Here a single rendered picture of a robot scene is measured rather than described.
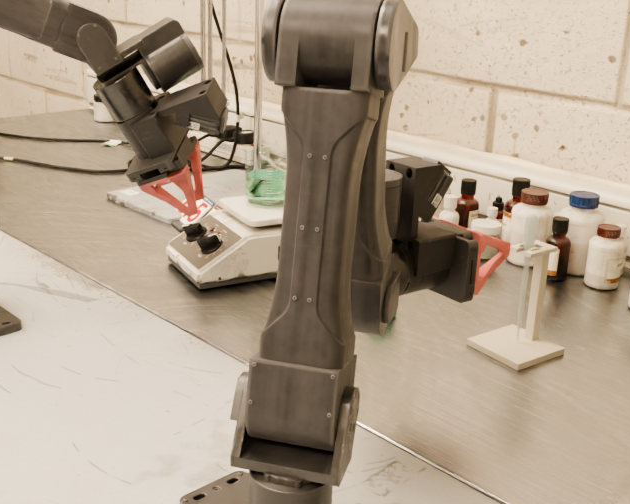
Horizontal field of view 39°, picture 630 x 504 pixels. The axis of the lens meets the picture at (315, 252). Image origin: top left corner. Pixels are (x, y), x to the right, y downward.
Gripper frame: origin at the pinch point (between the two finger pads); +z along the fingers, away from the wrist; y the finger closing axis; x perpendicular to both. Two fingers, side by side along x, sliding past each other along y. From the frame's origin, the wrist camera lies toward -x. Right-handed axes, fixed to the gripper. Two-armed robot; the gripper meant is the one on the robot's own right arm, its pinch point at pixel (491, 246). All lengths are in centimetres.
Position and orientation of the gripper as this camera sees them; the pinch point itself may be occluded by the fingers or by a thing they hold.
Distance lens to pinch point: 97.7
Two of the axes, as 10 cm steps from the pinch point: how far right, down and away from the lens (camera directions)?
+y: -6.0, -2.7, 7.6
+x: -0.4, 9.5, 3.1
